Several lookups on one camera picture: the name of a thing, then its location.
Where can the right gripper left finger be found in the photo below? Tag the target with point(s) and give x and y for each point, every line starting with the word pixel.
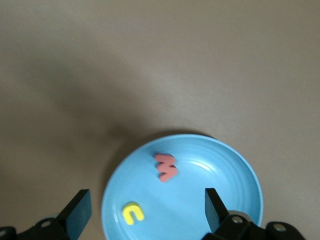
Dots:
pixel 75 212

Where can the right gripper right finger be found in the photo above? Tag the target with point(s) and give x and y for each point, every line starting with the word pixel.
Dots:
pixel 217 220

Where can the yellow foam letter u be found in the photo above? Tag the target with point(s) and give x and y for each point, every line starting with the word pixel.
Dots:
pixel 128 208

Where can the red foam letter w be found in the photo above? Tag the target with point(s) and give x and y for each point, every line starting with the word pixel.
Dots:
pixel 166 167

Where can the blue plate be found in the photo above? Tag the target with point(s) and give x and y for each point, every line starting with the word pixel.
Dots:
pixel 190 195

